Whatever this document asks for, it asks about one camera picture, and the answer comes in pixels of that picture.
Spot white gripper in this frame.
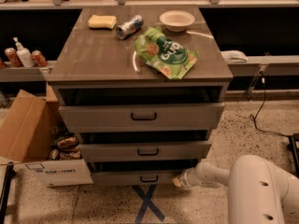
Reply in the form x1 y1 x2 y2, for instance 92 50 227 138
172 168 196 188

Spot grey drawer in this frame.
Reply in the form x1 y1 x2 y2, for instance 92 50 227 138
79 141 211 162
59 103 224 133
88 159 198 186

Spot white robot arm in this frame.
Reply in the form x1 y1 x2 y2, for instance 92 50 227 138
173 155 299 224

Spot grey drawer cabinet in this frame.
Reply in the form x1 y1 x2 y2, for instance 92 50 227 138
46 5 234 173

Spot snack bags in box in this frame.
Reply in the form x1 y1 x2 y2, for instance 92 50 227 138
48 135 81 161

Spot black stand right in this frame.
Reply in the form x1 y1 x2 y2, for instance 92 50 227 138
288 133 299 177

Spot black stand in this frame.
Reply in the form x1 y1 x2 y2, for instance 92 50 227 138
0 162 15 224
288 133 299 177

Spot green chip bag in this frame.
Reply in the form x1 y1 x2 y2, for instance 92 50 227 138
135 26 198 79

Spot folded white cloth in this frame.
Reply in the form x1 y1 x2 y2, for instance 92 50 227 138
221 50 248 63

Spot open cardboard box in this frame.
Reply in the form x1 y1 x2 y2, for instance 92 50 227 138
0 90 93 187

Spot white paper bowl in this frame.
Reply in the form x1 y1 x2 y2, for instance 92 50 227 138
160 10 195 32

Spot silver soda can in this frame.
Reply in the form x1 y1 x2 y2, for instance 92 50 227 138
116 15 144 39

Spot black stand left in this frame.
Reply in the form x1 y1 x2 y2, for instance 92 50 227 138
0 162 15 224

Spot yellow sponge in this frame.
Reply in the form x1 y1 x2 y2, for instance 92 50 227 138
88 15 117 30

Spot red soda can right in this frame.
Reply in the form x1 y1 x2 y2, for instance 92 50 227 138
32 50 48 67

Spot red soda can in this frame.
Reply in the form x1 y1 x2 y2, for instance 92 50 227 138
32 50 48 67
5 48 21 67

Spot white pump bottle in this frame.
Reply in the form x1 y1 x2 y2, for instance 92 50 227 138
13 37 35 68

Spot red soda can left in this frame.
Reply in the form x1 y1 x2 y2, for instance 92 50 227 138
5 48 21 67

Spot black floor cable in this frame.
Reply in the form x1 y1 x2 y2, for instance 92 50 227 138
249 75 292 138

